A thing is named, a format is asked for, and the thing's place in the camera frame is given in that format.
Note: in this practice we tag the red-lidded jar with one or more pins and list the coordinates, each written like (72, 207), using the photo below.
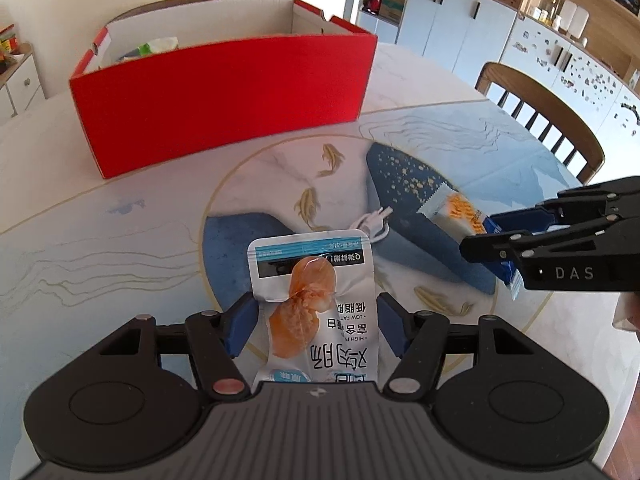
(10, 40)

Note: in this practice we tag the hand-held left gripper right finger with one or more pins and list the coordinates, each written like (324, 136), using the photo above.
(393, 326)

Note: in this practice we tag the person's right hand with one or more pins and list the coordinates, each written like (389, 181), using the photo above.
(629, 312)

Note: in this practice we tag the white sideboard with drawers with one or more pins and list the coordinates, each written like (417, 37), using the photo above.
(20, 85)

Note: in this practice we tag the blue and white snack packet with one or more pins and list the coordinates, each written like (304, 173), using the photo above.
(450, 212)

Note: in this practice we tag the green and white packet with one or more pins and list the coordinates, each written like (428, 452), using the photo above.
(155, 47)

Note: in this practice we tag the white two-door cabinet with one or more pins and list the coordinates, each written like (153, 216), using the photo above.
(455, 25)

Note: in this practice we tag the red cardboard box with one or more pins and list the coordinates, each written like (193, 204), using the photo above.
(215, 95)

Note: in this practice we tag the white chicken sausage packet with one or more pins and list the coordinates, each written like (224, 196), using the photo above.
(305, 287)

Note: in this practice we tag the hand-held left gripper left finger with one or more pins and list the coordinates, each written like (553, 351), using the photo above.
(240, 326)

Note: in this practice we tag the white patterned desktop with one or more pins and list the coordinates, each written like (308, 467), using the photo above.
(125, 240)

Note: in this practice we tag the brown wooden chair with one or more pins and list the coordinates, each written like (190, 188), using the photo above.
(165, 4)
(545, 85)

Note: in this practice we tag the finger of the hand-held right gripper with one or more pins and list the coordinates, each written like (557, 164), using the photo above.
(520, 221)
(487, 249)

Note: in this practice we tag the white stickered cabinet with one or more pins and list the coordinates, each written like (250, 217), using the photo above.
(575, 70)

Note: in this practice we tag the white storage canisters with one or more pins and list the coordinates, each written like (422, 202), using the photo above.
(575, 19)

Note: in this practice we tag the brown cardboard carton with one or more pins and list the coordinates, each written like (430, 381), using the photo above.
(394, 0)

